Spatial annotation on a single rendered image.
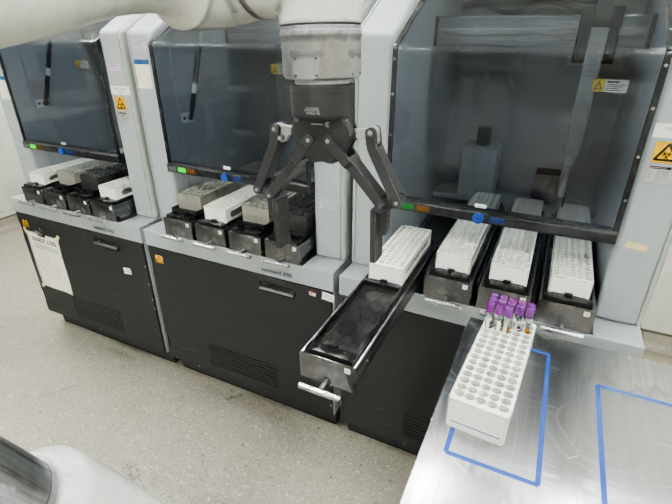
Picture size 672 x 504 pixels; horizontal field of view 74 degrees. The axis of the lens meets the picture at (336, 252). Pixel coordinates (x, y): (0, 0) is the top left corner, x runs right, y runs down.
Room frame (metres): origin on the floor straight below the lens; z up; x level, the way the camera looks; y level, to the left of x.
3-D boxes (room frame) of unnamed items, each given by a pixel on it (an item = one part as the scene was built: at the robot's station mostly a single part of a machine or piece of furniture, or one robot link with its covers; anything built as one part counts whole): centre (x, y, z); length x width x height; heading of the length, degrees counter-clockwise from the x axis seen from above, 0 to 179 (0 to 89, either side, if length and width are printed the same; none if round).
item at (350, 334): (1.04, -0.12, 0.78); 0.73 x 0.14 x 0.09; 154
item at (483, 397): (0.67, -0.31, 0.85); 0.30 x 0.10 x 0.06; 150
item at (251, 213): (1.49, 0.28, 0.85); 0.12 x 0.02 x 0.06; 65
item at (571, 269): (1.13, -0.67, 0.83); 0.30 x 0.10 x 0.06; 154
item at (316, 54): (0.55, 0.02, 1.41); 0.09 x 0.09 x 0.06
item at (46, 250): (1.92, 1.40, 0.43); 0.27 x 0.02 x 0.36; 64
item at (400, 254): (1.21, -0.20, 0.83); 0.30 x 0.10 x 0.06; 154
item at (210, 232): (1.77, 0.32, 0.78); 0.73 x 0.14 x 0.09; 154
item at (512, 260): (1.20, -0.54, 0.83); 0.30 x 0.10 x 0.06; 154
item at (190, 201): (1.62, 0.55, 0.85); 0.12 x 0.02 x 0.06; 64
